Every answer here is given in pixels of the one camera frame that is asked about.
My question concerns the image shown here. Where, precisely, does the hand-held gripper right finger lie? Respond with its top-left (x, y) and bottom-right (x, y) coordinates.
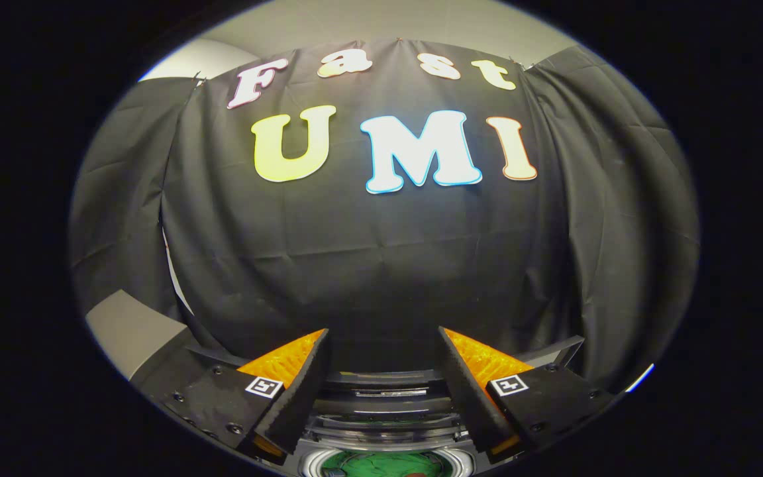
top-left (438, 326), bottom-right (617, 458)

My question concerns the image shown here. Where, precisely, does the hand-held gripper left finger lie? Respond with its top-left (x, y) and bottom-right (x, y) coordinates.
top-left (160, 328), bottom-right (331, 458)

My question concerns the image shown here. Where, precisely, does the green polo shirt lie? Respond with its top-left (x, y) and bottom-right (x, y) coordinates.
top-left (321, 450), bottom-right (448, 477)

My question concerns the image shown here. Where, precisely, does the black backdrop cloth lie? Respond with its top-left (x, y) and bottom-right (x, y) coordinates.
top-left (69, 40), bottom-right (700, 398)

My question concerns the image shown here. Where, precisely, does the grey cabinet with dark top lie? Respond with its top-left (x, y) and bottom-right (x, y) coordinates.
top-left (85, 290), bottom-right (223, 398)

